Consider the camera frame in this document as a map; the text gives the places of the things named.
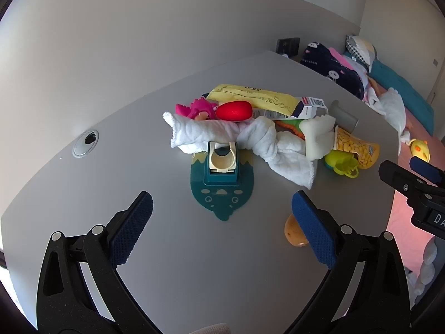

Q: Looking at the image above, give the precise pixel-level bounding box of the red strawberry toy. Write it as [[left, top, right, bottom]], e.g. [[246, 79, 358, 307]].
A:
[[216, 101, 253, 122]]

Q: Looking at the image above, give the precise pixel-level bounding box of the black box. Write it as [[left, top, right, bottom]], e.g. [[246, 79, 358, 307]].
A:
[[276, 37, 300, 58]]

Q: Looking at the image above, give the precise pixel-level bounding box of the corn print snack packet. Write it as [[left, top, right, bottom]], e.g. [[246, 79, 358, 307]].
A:
[[332, 125, 380, 169]]

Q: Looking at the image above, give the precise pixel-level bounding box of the patchwork pillow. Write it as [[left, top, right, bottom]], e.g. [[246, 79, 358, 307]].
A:
[[345, 35, 379, 73]]

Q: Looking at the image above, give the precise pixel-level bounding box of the white goose plush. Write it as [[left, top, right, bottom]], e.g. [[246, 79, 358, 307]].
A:
[[365, 87, 412, 143]]

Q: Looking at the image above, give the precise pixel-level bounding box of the pink bed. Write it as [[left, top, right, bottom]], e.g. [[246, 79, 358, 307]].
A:
[[365, 77, 445, 272]]

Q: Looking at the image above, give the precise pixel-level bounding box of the yellow snack packet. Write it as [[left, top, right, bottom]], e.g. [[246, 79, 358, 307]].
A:
[[207, 83, 301, 119]]

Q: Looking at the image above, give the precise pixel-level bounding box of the orange green toy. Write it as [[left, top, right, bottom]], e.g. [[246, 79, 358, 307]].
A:
[[275, 119, 306, 140]]

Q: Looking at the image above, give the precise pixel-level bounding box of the pink monster toy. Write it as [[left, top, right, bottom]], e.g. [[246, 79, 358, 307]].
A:
[[175, 98, 219, 121]]

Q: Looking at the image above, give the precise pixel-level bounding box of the grey cable grommet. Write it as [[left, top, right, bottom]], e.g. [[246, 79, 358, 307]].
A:
[[72, 130, 100, 156]]

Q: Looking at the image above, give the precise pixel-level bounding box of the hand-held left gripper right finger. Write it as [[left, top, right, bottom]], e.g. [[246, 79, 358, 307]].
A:
[[285, 191, 412, 334]]

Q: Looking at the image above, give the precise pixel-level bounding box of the white carton box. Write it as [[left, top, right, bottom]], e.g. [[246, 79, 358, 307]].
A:
[[254, 97, 329, 121]]

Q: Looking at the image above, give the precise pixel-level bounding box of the teal dinosaur holder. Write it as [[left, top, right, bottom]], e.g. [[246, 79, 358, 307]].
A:
[[190, 141, 255, 221]]

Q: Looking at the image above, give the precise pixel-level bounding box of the grey foam tube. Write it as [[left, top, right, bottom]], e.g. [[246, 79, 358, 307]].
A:
[[330, 100, 359, 133]]

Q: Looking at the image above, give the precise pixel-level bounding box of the teal pillow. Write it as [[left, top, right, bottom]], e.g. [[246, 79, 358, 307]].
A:
[[369, 59, 435, 136]]

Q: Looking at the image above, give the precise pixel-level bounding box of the navy printed blanket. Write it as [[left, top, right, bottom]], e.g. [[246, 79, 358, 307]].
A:
[[301, 41, 365, 100]]

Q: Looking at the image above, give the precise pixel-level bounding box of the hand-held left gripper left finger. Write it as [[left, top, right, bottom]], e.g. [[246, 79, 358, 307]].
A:
[[36, 191, 164, 334]]

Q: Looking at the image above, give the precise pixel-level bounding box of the white quilted cloth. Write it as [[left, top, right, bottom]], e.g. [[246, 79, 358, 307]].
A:
[[163, 111, 317, 190]]

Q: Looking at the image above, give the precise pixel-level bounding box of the yellow green plastic toy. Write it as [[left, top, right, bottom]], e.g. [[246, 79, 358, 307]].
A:
[[324, 150, 360, 178]]

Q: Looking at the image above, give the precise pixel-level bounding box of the yellow chick plush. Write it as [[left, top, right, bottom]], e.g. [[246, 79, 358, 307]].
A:
[[408, 138, 431, 162]]

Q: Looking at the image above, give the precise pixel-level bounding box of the potato toy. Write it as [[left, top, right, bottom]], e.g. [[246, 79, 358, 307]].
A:
[[284, 214, 310, 247]]

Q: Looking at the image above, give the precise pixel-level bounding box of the white foam piece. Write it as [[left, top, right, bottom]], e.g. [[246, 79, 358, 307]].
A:
[[300, 115, 337, 161]]

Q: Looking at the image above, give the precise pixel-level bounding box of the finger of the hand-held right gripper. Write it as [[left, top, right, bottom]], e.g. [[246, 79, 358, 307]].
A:
[[409, 156, 445, 186], [378, 160, 445, 207]]

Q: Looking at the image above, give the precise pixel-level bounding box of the hot pink blanket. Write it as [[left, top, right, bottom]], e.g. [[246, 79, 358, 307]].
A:
[[328, 47, 355, 68]]

